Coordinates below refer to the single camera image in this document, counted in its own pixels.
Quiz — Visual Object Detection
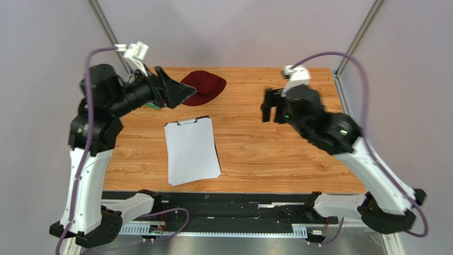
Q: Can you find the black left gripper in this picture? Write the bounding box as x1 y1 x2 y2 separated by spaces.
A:
107 64 196 118

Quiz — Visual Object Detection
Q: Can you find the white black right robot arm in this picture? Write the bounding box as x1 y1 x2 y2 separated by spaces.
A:
261 65 426 234

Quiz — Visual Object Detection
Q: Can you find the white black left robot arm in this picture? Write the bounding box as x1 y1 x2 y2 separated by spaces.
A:
49 64 197 249

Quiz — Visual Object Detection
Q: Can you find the green folded cloth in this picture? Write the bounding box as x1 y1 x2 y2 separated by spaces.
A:
145 102 161 110

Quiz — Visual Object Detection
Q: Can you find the dark red cap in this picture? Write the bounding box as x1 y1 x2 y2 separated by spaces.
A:
181 70 227 106

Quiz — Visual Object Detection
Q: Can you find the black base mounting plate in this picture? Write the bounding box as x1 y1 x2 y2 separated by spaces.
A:
100 191 371 234

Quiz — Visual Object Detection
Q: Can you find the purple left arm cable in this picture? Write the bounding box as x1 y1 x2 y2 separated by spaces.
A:
55 46 190 255

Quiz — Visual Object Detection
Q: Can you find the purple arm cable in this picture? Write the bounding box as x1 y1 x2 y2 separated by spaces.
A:
290 52 429 247
55 46 190 255

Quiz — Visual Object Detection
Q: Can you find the aluminium frame rail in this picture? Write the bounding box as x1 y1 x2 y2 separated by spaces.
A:
63 198 406 255

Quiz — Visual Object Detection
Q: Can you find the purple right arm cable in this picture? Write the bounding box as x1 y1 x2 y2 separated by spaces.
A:
290 52 429 247

